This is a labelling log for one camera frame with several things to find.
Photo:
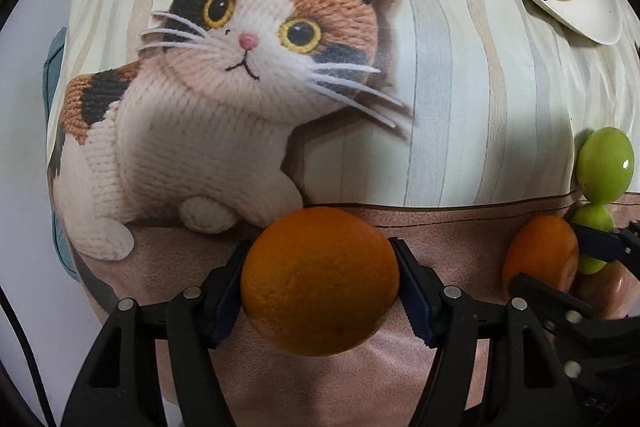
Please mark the green apple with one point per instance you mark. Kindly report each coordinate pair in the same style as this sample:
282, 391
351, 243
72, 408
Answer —
595, 217
605, 167

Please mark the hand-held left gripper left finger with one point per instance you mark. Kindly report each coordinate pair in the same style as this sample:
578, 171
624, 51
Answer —
229, 289

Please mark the teal cushion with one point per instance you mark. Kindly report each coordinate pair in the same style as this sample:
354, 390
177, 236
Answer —
52, 72

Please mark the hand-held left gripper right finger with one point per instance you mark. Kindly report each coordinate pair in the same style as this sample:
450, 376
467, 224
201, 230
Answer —
415, 294

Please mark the cat print striped tablecloth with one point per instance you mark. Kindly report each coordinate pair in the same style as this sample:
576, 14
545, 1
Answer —
450, 107

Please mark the large orange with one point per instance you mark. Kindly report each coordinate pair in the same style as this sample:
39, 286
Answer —
320, 282

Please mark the small orange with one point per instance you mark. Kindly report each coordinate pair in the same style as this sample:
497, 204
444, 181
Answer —
540, 252

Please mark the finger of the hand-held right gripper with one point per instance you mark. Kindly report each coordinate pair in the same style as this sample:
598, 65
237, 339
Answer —
555, 304
602, 246

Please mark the red apple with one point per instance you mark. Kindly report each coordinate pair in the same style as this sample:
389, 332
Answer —
607, 289

